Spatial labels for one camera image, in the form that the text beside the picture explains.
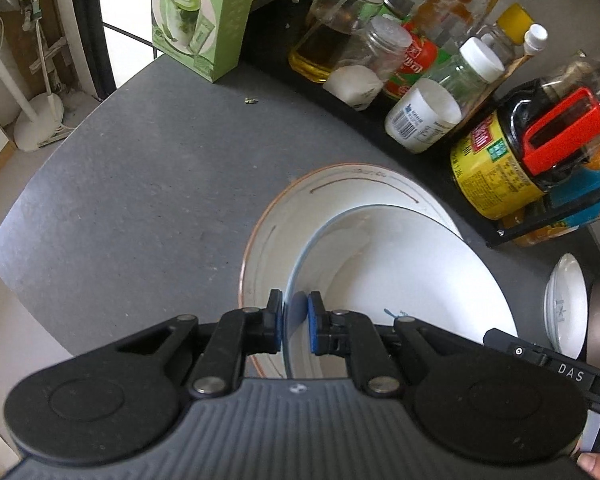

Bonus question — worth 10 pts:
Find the white plate with blue print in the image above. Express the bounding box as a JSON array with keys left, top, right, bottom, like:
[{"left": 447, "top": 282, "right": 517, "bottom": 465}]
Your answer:
[{"left": 285, "top": 205, "right": 519, "bottom": 382}]

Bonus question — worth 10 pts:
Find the soy sauce bottle red handle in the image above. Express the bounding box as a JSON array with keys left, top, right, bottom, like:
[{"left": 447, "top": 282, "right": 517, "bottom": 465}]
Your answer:
[{"left": 450, "top": 59, "right": 600, "bottom": 221}]

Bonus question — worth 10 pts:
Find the black window frame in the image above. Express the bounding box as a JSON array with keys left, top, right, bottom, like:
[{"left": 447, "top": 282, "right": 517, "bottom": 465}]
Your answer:
[{"left": 86, "top": 0, "right": 157, "bottom": 102}]

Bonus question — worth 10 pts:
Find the gold-rimmed white plate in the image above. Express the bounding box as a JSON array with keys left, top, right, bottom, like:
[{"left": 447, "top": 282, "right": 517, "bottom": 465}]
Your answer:
[{"left": 238, "top": 162, "right": 464, "bottom": 382}]

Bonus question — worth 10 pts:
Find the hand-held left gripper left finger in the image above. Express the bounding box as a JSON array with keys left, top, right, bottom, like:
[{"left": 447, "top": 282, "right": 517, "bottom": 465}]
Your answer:
[{"left": 75, "top": 289, "right": 284, "bottom": 400}]

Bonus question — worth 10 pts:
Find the chili sauce bottle green cap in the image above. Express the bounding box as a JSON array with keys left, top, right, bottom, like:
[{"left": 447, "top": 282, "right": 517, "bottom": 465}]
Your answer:
[{"left": 382, "top": 0, "right": 522, "bottom": 102}]

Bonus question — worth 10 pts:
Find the small jar with white lid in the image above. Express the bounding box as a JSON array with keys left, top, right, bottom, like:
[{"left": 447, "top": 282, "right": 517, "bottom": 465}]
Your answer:
[{"left": 424, "top": 37, "right": 506, "bottom": 127}]

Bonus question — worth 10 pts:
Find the yellow-capped squeeze bottle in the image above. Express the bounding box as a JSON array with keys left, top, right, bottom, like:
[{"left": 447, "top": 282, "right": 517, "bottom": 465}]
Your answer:
[{"left": 480, "top": 3, "right": 551, "bottom": 92}]

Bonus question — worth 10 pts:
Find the small white plate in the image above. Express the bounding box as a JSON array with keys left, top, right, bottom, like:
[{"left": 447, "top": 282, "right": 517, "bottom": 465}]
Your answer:
[{"left": 543, "top": 253, "right": 590, "bottom": 360}]

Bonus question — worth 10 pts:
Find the glass jar with silver lid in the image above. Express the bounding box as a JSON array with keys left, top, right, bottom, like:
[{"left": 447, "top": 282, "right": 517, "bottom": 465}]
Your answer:
[{"left": 322, "top": 15, "right": 414, "bottom": 111}]

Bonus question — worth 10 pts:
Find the orange juice bottle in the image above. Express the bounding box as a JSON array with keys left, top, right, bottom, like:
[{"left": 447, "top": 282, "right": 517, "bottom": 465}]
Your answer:
[{"left": 497, "top": 137, "right": 600, "bottom": 247}]

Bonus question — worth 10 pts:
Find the black metal rack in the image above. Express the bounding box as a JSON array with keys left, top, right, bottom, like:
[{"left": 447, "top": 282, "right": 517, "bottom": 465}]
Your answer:
[{"left": 240, "top": 0, "right": 600, "bottom": 249}]

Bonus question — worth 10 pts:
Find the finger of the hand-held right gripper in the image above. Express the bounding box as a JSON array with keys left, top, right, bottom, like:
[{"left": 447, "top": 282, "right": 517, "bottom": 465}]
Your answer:
[{"left": 482, "top": 328, "right": 548, "bottom": 368}]

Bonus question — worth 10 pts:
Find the white standing fan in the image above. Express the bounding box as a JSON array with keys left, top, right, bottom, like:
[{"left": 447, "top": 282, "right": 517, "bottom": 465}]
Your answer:
[{"left": 0, "top": 0, "right": 67, "bottom": 154}]

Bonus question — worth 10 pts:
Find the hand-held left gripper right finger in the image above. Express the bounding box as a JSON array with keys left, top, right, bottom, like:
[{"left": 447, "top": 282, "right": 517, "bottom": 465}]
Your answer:
[{"left": 307, "top": 291, "right": 486, "bottom": 400}]

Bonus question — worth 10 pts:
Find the green box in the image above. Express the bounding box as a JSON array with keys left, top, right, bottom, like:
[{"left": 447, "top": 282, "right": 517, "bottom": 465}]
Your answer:
[{"left": 151, "top": 0, "right": 261, "bottom": 84}]

